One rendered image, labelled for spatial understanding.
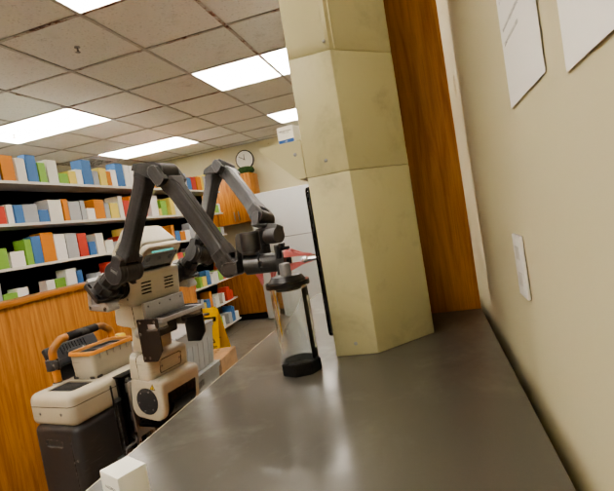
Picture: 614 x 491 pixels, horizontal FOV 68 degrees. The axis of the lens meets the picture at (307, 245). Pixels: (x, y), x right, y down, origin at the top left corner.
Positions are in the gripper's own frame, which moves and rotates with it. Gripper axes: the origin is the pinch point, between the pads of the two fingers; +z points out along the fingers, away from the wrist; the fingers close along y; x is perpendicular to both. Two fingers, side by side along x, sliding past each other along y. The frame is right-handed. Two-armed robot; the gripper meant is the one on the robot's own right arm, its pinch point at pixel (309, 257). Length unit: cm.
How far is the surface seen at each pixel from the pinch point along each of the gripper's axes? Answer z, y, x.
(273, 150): -2.3, 29.6, -11.1
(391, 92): 29, 41, 2
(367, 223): 18.9, 7.3, -8.4
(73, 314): -190, -24, 110
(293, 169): 2.4, 24.0, -11.0
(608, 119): 50, 14, -82
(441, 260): 35.5, -8.4, 26.9
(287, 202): -154, 45, 475
